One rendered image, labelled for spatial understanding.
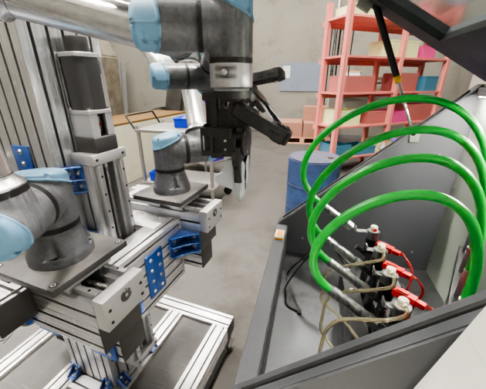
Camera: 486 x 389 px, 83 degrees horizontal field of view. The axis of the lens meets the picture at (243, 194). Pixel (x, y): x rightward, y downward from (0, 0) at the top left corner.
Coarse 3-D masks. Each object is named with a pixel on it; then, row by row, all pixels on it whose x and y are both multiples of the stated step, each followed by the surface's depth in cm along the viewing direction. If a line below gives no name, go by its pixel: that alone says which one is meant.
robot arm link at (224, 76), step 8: (216, 64) 45; (224, 64) 44; (232, 64) 44; (240, 64) 44; (248, 64) 45; (216, 72) 45; (224, 72) 44; (232, 72) 45; (240, 72) 45; (248, 72) 46; (216, 80) 46; (224, 80) 45; (232, 80) 45; (240, 80) 45; (248, 80) 46; (216, 88) 47; (224, 88) 46; (232, 88) 46; (240, 88) 46; (248, 88) 48
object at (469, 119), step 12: (396, 96) 53; (408, 96) 53; (420, 96) 52; (432, 96) 52; (360, 108) 55; (372, 108) 55; (456, 108) 51; (336, 120) 58; (468, 120) 52; (324, 132) 59; (480, 132) 52; (312, 144) 60; (480, 144) 53
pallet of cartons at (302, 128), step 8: (304, 112) 693; (312, 112) 688; (288, 120) 698; (296, 120) 698; (304, 120) 698; (312, 120) 696; (296, 128) 669; (304, 128) 666; (296, 136) 676; (304, 136) 673; (312, 136) 669; (328, 136) 662
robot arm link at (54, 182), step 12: (36, 168) 66; (48, 168) 66; (60, 168) 66; (36, 180) 59; (48, 180) 60; (60, 180) 62; (48, 192) 59; (60, 192) 63; (72, 192) 67; (60, 204) 62; (72, 204) 67; (60, 216) 63; (72, 216) 67
